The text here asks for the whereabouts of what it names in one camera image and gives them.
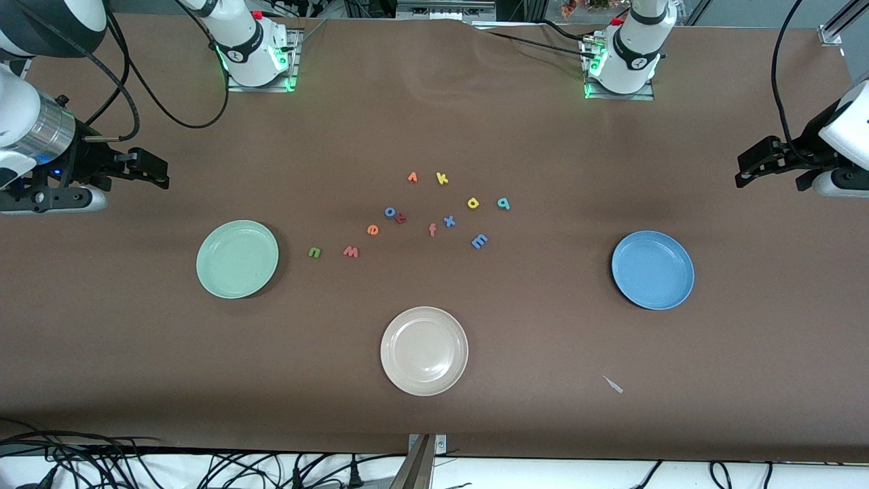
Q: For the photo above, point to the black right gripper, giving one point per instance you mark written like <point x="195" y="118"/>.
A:
<point x="87" y="161"/>

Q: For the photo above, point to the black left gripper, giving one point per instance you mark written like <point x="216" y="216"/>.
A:
<point x="799" y="153"/>

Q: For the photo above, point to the blue foam letter m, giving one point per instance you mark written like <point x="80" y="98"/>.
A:
<point x="479" y="242"/>

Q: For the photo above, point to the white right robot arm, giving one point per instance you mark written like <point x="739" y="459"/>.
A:
<point x="17" y="109"/>

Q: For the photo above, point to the pale green plate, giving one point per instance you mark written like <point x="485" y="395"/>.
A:
<point x="237" y="259"/>

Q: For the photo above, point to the blue plate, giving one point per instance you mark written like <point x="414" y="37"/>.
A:
<point x="652" y="270"/>

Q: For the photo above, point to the orange artificial flowers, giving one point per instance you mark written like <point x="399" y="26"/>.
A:
<point x="584" y="7"/>

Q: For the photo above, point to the small grey paper scrap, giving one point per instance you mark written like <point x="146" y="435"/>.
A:
<point x="613" y="384"/>

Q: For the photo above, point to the brown paper table cover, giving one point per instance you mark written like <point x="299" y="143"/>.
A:
<point x="434" y="122"/>

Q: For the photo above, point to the beige plate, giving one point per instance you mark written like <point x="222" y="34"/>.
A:
<point x="424" y="351"/>

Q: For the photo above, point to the black power plug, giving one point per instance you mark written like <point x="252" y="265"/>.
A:
<point x="353" y="477"/>

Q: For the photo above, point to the dark metal bar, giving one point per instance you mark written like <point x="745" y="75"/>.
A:
<point x="414" y="472"/>

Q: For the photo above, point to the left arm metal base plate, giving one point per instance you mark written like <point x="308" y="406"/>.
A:
<point x="645" y="96"/>

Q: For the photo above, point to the aluminium frame profile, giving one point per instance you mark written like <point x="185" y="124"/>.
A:
<point x="838" y="30"/>

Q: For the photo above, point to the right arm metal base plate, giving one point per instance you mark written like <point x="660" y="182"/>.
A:
<point x="288" y="78"/>

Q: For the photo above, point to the grey metal rail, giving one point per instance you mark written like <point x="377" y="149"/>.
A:
<point x="445" y="9"/>

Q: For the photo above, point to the silver metal bracket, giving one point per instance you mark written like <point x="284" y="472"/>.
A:
<point x="441" y="445"/>

